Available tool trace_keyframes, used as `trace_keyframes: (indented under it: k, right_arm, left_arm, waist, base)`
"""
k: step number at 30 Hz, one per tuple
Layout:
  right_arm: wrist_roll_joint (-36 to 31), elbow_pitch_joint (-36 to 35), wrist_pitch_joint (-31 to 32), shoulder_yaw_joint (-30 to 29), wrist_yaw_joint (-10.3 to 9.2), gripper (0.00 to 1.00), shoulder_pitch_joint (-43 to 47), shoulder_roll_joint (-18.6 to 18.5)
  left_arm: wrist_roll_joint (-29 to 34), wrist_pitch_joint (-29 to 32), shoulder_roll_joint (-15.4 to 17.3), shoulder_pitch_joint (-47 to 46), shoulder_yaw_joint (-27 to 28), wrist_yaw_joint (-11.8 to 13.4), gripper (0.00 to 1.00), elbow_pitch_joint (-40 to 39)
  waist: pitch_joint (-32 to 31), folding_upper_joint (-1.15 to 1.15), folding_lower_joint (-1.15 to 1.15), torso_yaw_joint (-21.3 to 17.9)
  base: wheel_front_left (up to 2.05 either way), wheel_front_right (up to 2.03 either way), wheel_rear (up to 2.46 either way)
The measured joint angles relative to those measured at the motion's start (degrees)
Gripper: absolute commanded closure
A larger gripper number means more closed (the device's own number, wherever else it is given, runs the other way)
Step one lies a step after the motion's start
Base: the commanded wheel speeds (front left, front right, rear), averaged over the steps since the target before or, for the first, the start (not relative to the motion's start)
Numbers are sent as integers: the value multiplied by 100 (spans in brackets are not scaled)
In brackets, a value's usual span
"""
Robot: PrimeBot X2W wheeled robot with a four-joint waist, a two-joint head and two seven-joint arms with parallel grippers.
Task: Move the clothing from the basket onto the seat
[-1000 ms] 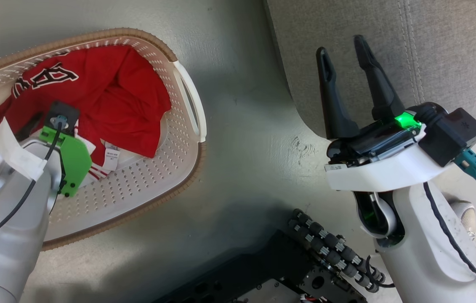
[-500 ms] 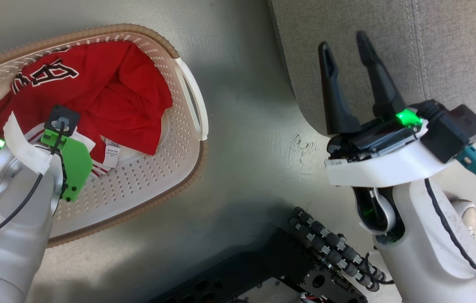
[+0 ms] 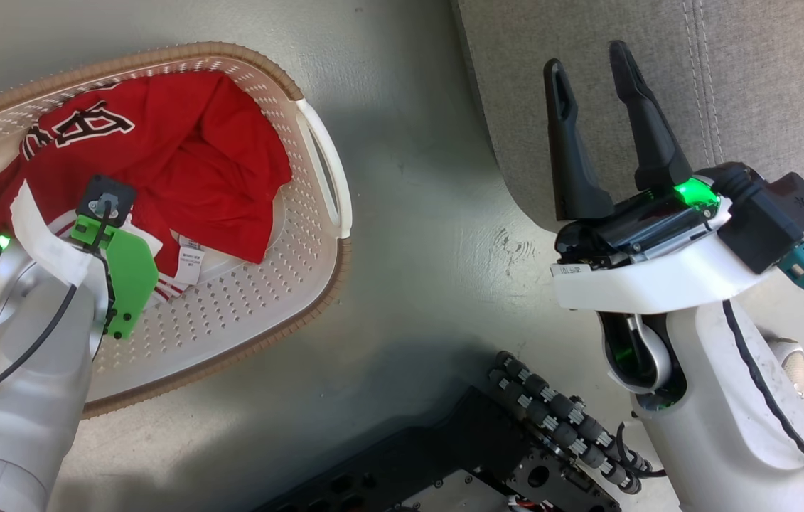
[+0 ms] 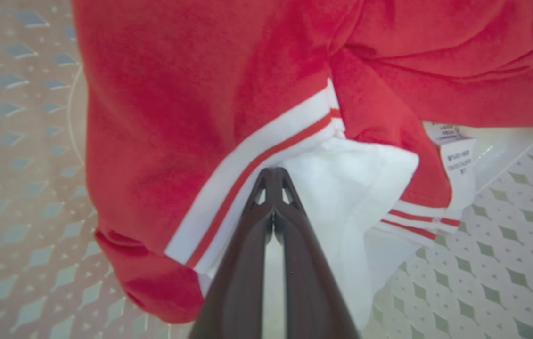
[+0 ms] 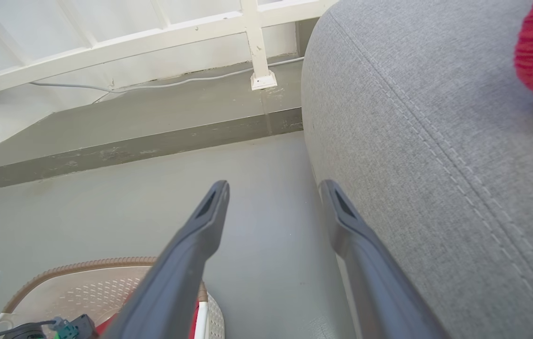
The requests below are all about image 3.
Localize grey fabric sofa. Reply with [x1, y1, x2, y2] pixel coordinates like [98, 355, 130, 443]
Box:
[454, 0, 804, 235]

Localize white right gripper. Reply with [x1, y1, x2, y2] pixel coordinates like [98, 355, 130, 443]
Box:
[543, 40, 776, 316]

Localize red jersey with white trim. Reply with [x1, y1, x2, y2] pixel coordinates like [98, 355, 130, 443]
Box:
[0, 70, 294, 304]

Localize cream perforated laundry basket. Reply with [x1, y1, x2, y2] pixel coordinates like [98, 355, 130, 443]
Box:
[0, 41, 353, 420]

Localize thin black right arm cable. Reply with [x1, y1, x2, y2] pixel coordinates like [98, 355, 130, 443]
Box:
[720, 299, 804, 502]

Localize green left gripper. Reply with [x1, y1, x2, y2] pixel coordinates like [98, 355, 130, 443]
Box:
[0, 181, 159, 341]

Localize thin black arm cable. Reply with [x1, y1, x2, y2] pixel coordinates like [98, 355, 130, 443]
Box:
[0, 201, 117, 422]
[720, 299, 804, 502]

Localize beige rounded object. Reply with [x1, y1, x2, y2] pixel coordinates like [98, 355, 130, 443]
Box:
[764, 337, 804, 400]

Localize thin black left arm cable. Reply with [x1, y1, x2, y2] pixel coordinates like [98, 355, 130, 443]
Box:
[0, 201, 117, 422]

